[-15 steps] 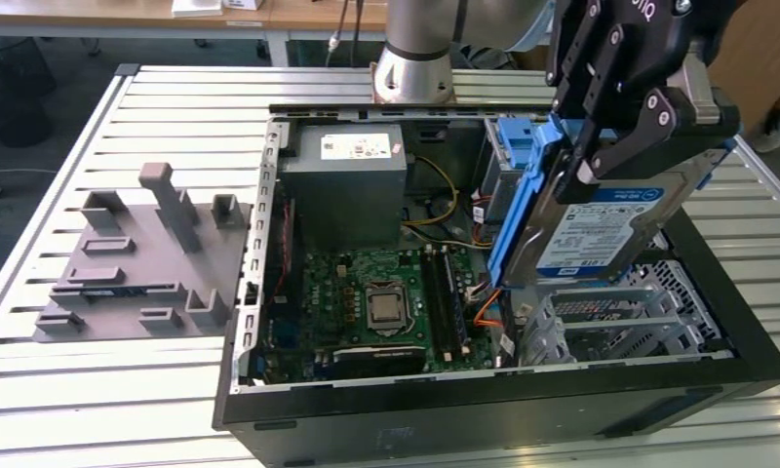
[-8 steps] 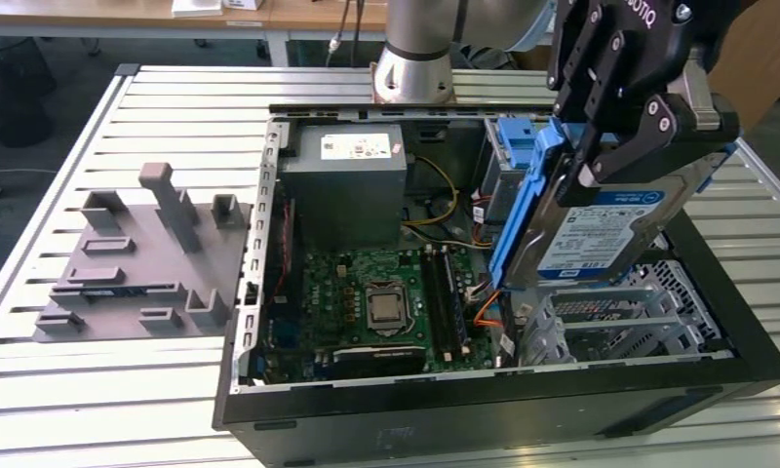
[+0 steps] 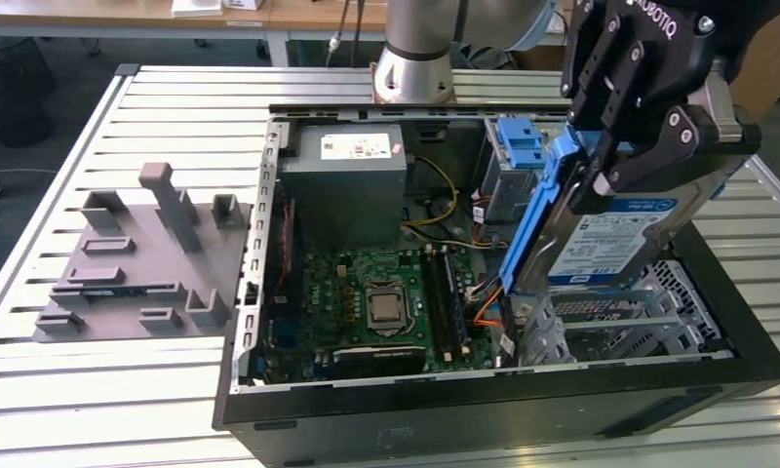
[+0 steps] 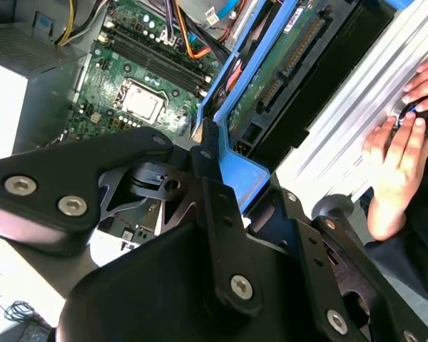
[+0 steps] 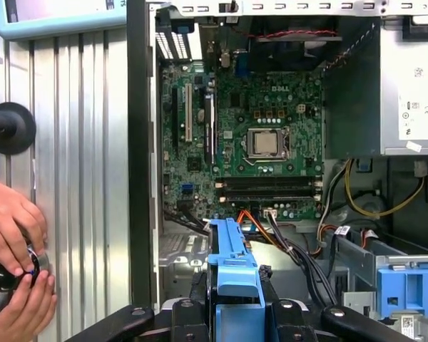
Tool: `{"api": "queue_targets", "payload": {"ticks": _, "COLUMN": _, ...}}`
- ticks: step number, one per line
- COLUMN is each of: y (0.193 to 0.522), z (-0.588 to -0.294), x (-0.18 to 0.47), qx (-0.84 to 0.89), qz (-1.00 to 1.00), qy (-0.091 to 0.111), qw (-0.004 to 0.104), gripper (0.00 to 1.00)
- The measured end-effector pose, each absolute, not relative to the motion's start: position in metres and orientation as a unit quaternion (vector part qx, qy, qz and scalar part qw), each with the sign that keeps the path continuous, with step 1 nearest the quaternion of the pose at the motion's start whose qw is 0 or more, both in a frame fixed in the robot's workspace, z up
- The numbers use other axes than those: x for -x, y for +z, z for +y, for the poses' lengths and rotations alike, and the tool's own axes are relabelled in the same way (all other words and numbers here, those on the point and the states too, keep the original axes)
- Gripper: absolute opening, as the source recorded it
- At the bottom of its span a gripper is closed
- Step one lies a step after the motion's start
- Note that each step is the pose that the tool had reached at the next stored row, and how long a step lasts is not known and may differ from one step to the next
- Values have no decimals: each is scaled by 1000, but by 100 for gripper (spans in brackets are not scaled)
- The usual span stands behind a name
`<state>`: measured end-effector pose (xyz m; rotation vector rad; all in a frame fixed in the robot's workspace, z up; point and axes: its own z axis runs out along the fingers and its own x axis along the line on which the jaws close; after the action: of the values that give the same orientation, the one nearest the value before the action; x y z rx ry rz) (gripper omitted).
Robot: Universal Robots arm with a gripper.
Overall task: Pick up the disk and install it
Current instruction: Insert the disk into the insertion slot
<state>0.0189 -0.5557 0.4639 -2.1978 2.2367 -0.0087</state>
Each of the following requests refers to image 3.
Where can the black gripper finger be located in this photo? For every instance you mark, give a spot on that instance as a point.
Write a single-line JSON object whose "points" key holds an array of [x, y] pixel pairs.
{"points": [[656, 151], [591, 63]]}

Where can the hard disk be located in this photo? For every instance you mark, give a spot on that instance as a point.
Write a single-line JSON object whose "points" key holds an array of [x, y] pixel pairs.
{"points": [[597, 244]]}

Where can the metal disk bay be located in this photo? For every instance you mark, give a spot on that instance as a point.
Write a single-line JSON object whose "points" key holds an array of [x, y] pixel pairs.
{"points": [[624, 323]]}

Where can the blue plastic drive latch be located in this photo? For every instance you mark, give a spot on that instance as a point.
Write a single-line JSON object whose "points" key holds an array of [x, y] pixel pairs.
{"points": [[516, 146]]}

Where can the grey optical drive cage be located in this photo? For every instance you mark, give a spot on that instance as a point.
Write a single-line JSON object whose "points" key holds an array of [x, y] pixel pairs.
{"points": [[504, 195]]}

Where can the RAM stick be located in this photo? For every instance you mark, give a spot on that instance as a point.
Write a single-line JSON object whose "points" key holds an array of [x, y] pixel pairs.
{"points": [[456, 302]]}

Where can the black RAM slot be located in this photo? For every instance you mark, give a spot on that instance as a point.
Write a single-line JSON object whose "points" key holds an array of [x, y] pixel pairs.
{"points": [[433, 302]]}

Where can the grey power supply unit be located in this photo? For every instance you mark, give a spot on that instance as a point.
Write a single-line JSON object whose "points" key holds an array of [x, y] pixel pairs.
{"points": [[344, 205]]}

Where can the silver CPU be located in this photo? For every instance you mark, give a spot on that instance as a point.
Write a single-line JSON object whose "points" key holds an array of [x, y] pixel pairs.
{"points": [[382, 307]]}

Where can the white labelled box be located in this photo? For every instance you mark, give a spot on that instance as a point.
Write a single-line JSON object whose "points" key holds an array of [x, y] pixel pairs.
{"points": [[240, 4]]}

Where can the CPU socket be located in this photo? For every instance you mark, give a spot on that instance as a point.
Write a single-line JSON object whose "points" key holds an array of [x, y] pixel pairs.
{"points": [[384, 329]]}

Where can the green motherboard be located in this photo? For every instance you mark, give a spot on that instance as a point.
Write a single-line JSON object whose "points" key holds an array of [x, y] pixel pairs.
{"points": [[337, 292]]}

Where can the black graphics card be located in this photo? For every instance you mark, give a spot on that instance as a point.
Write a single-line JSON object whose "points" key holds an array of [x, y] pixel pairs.
{"points": [[377, 361]]}

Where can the white paper box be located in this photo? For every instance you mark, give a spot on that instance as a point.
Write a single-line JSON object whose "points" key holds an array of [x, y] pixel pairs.
{"points": [[194, 7]]}

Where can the black PC case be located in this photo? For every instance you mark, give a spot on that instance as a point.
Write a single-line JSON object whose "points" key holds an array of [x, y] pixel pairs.
{"points": [[429, 404]]}

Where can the wooden desk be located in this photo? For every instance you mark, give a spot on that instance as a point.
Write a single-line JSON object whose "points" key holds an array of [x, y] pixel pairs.
{"points": [[104, 19]]}

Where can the grey parts rack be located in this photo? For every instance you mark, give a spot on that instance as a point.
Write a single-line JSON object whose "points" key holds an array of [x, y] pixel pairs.
{"points": [[149, 263]]}

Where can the black bin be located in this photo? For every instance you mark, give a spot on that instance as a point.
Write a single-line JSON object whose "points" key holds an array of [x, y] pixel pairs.
{"points": [[13, 97]]}

